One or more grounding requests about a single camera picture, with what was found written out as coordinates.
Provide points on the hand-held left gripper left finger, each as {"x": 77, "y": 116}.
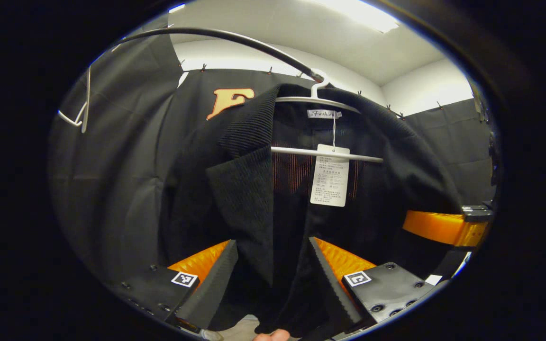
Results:
{"x": 209, "y": 284}

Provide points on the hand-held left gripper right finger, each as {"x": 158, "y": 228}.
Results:
{"x": 330, "y": 284}

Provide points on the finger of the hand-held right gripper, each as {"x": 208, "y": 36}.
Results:
{"x": 434, "y": 227}

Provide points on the black ribbed jacket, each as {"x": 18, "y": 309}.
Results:
{"x": 386, "y": 189}

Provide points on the white clothes hanger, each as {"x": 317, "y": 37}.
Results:
{"x": 86, "y": 104}
{"x": 296, "y": 151}

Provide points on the black clothes rack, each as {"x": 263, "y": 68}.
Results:
{"x": 235, "y": 37}

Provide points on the white flat panel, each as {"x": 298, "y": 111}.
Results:
{"x": 433, "y": 280}

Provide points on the white paper hang tag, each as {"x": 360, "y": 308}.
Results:
{"x": 330, "y": 180}

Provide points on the black backdrop cloth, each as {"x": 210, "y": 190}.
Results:
{"x": 112, "y": 166}

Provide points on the large ceiling light panel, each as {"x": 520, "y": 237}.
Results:
{"x": 358, "y": 14}

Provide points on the small ceiling light panel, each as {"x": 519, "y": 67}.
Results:
{"x": 177, "y": 8}

